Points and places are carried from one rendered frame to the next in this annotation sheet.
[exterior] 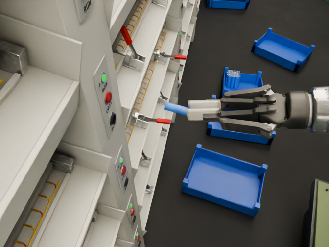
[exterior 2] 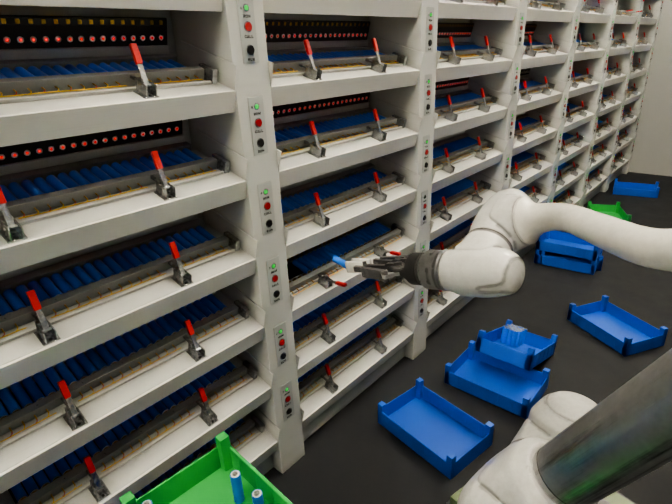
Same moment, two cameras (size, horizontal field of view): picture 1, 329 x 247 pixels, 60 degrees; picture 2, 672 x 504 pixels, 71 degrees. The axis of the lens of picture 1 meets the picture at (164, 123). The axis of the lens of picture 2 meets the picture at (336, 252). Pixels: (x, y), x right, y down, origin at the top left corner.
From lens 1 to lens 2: 0.81 m
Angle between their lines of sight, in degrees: 36
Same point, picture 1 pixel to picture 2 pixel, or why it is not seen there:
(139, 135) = (317, 291)
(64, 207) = (222, 260)
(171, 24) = (409, 232)
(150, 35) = (350, 213)
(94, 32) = (264, 165)
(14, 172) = (200, 191)
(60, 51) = (241, 163)
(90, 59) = (258, 176)
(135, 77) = (316, 229)
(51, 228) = (209, 264)
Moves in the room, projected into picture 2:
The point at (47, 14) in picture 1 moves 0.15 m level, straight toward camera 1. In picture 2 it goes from (239, 147) to (215, 162)
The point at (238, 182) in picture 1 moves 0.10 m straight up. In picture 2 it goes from (453, 439) to (454, 414)
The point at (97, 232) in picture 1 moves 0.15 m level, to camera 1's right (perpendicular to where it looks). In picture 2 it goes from (243, 324) to (292, 340)
